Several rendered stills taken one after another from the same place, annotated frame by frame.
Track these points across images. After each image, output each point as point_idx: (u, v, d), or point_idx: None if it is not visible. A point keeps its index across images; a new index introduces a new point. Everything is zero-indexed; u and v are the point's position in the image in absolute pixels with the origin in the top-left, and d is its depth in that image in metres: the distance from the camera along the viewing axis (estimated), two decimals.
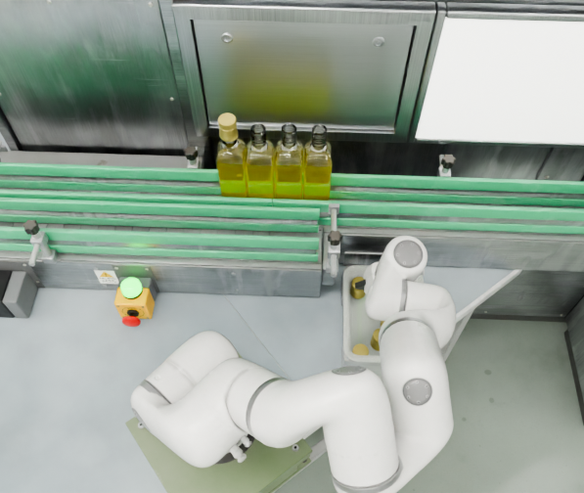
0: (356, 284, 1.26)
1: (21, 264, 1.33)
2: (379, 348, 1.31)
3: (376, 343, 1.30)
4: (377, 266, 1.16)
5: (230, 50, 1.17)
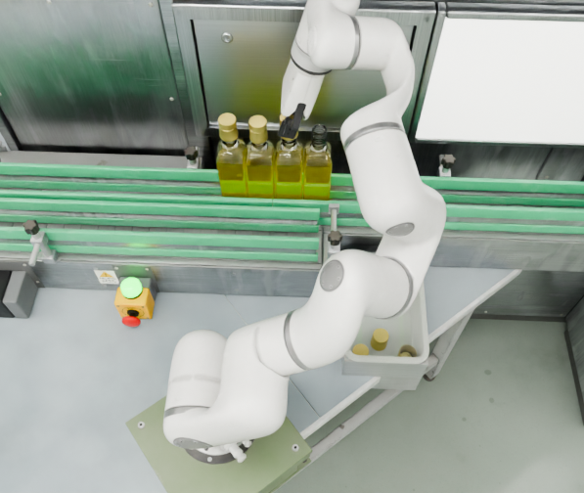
0: (294, 125, 1.05)
1: (21, 264, 1.33)
2: (379, 348, 1.31)
3: (376, 343, 1.30)
4: (310, 62, 0.96)
5: (230, 50, 1.17)
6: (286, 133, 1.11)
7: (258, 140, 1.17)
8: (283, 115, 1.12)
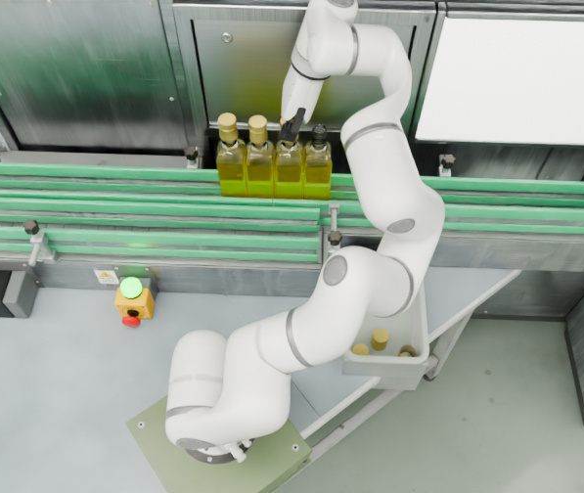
0: (294, 129, 1.07)
1: (21, 264, 1.33)
2: (379, 348, 1.31)
3: (376, 343, 1.30)
4: (310, 67, 0.99)
5: (230, 50, 1.17)
6: (286, 136, 1.14)
7: (258, 140, 1.17)
8: (283, 119, 1.15)
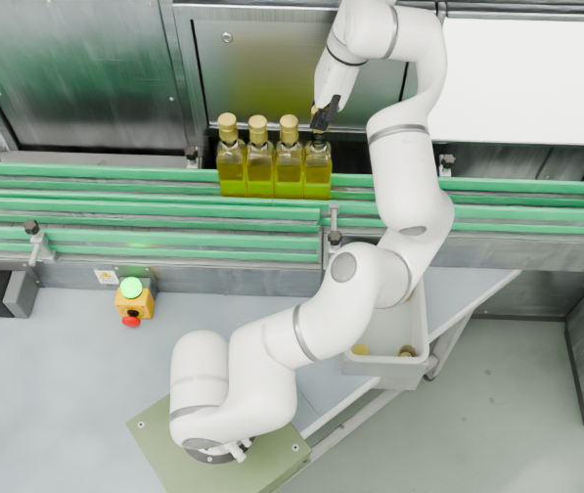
0: (329, 116, 1.04)
1: (21, 264, 1.33)
2: None
3: None
4: (347, 52, 0.96)
5: (230, 50, 1.17)
6: (318, 125, 1.11)
7: (258, 140, 1.17)
8: (283, 119, 1.15)
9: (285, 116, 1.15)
